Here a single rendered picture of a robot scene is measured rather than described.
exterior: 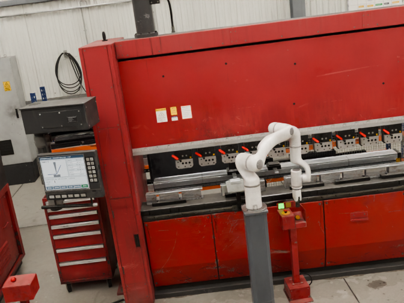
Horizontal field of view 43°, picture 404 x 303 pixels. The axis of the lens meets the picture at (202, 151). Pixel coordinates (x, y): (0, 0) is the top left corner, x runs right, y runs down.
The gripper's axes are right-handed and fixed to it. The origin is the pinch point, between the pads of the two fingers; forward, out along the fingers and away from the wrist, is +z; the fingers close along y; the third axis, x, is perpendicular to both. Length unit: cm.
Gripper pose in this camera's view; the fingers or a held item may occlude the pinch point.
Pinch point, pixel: (297, 204)
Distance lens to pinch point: 427.7
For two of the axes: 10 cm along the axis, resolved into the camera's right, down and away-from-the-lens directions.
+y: 1.3, 3.5, -9.3
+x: 9.9, -1.5, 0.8
